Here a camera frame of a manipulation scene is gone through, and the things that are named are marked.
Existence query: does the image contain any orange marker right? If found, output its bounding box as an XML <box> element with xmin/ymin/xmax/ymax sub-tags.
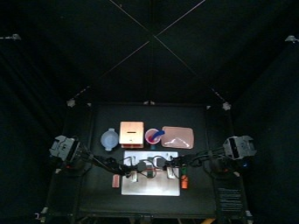
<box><xmin>180</xmin><ymin>166</ymin><xmax>189</xmax><ymax>190</ymax></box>

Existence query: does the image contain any white cutting board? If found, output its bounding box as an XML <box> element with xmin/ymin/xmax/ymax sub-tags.
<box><xmin>120</xmin><ymin>150</ymin><xmax>181</xmax><ymax>197</ymax></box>

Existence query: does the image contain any pink plastic tray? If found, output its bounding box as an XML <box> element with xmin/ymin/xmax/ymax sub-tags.
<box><xmin>160</xmin><ymin>125</ymin><xmax>194</xmax><ymax>150</ymax></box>

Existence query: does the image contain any red plastic cup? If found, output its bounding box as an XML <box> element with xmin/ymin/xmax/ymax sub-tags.
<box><xmin>144</xmin><ymin>128</ymin><xmax>161</xmax><ymax>145</ymax></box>

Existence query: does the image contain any wooden box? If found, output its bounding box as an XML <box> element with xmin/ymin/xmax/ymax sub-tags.
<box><xmin>118</xmin><ymin>121</ymin><xmax>145</xmax><ymax>149</ymax></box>

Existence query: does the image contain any white label sticker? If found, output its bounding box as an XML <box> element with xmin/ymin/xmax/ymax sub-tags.
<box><xmin>216</xmin><ymin>187</ymin><xmax>242</xmax><ymax>214</ymax></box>

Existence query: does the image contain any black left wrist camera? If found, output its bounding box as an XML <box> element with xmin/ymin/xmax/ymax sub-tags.
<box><xmin>136</xmin><ymin>161</ymin><xmax>149</xmax><ymax>172</ymax></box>

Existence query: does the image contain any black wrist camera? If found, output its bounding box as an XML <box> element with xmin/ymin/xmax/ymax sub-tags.
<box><xmin>136</xmin><ymin>161</ymin><xmax>149</xmax><ymax>172</ymax></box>
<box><xmin>153</xmin><ymin>157</ymin><xmax>166</xmax><ymax>169</ymax></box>

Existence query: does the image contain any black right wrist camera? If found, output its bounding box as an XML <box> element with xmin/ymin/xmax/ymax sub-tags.
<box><xmin>153</xmin><ymin>157</ymin><xmax>166</xmax><ymax>169</ymax></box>

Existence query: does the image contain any grey table leg bracket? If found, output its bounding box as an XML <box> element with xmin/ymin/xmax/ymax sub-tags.
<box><xmin>242</xmin><ymin>210</ymin><xmax>254</xmax><ymax>224</ymax></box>
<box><xmin>33</xmin><ymin>206</ymin><xmax>50</xmax><ymax>224</ymax></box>

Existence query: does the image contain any thin white cord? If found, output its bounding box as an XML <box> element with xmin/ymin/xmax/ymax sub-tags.
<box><xmin>69</xmin><ymin>0</ymin><xmax>206</xmax><ymax>102</ymax></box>
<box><xmin>106</xmin><ymin>0</ymin><xmax>229</xmax><ymax>106</ymax></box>

